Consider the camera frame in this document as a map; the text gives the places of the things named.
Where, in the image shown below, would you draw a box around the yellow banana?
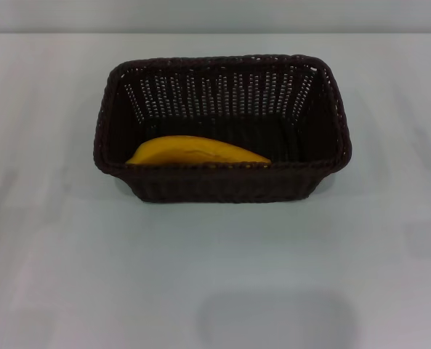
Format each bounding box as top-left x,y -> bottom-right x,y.
124,135 -> 273,169

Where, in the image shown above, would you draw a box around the black woven rectangular basket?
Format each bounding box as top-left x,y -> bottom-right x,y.
93,53 -> 355,204

